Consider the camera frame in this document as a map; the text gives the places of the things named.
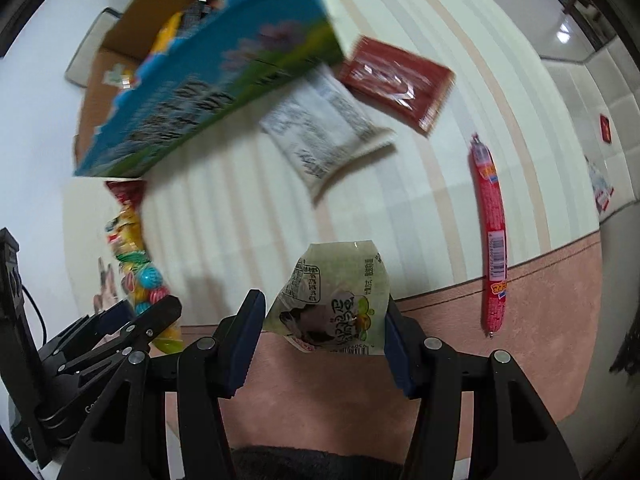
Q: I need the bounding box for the pale green small packet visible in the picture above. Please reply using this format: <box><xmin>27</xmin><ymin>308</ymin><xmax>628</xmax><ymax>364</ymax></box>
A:
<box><xmin>262</xmin><ymin>240</ymin><xmax>392</xmax><ymax>358</ymax></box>

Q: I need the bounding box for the white grey-print packet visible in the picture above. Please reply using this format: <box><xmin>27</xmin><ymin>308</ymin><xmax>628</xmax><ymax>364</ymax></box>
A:
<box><xmin>260</xmin><ymin>64</ymin><xmax>398</xmax><ymax>205</ymax></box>

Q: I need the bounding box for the printed cardboard box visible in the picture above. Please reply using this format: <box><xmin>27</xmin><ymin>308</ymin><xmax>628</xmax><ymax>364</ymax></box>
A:
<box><xmin>72</xmin><ymin>0</ymin><xmax>347</xmax><ymax>178</ymax></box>

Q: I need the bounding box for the small red white packet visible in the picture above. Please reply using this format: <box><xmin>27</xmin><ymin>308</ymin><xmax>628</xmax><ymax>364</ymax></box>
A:
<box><xmin>585</xmin><ymin>155</ymin><xmax>616</xmax><ymax>213</ymax></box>

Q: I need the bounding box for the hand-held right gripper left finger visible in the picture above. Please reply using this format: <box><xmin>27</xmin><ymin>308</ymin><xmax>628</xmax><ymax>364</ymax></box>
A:
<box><xmin>55</xmin><ymin>289</ymin><xmax>267</xmax><ymax>480</ymax></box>

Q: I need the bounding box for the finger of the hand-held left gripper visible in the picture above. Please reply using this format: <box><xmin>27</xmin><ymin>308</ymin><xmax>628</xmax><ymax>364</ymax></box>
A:
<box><xmin>40</xmin><ymin>299</ymin><xmax>137</xmax><ymax>361</ymax></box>
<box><xmin>55</xmin><ymin>295</ymin><xmax>183</xmax><ymax>376</ymax></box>

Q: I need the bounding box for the white padded chair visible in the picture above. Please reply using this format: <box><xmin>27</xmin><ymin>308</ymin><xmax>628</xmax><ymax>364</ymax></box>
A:
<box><xmin>537</xmin><ymin>35</ymin><xmax>640</xmax><ymax>226</ymax></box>
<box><xmin>64</xmin><ymin>6</ymin><xmax>126</xmax><ymax>93</ymax></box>

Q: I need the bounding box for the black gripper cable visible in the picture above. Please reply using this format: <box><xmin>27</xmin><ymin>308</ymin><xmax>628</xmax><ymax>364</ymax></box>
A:
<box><xmin>20</xmin><ymin>285</ymin><xmax>48</xmax><ymax>341</ymax></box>

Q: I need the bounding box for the dark wooden chair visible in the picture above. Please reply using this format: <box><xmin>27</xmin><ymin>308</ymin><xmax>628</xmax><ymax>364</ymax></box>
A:
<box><xmin>547</xmin><ymin>0</ymin><xmax>618</xmax><ymax>51</ymax></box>

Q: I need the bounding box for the dark fleece clothing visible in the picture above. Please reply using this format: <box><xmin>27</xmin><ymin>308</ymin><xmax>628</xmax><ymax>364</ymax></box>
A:
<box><xmin>227</xmin><ymin>442</ymin><xmax>406</xmax><ymax>480</ymax></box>

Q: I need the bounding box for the red crinkled snack packet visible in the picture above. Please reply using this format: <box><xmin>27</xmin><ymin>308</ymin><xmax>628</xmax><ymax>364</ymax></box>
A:
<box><xmin>104</xmin><ymin>180</ymin><xmax>146</xmax><ymax>211</ymax></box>

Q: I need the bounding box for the dark red packet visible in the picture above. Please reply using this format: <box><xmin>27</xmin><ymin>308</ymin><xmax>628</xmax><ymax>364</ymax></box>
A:
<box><xmin>336</xmin><ymin>36</ymin><xmax>456</xmax><ymax>137</ymax></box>

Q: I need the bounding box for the large yellow black packet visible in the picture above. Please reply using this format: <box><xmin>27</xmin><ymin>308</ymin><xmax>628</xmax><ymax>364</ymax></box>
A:
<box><xmin>150</xmin><ymin>0</ymin><xmax>221</xmax><ymax>56</ymax></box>

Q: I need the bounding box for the yellow owl-print packet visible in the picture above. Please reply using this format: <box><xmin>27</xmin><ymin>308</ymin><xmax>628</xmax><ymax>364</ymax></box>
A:
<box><xmin>104</xmin><ymin>205</ymin><xmax>148</xmax><ymax>261</ymax></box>

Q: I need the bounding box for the green candy-ball packet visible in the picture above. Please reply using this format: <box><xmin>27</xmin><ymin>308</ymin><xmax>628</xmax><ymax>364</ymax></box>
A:
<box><xmin>117</xmin><ymin>252</ymin><xmax>183</xmax><ymax>356</ymax></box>

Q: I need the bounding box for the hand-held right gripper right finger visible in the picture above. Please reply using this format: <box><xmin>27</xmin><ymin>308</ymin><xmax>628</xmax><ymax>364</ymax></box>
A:
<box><xmin>382</xmin><ymin>297</ymin><xmax>583</xmax><ymax>480</ymax></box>

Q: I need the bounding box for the red sausage stick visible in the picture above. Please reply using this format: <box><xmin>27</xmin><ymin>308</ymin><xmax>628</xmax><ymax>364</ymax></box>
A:
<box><xmin>470</xmin><ymin>132</ymin><xmax>510</xmax><ymax>338</ymax></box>

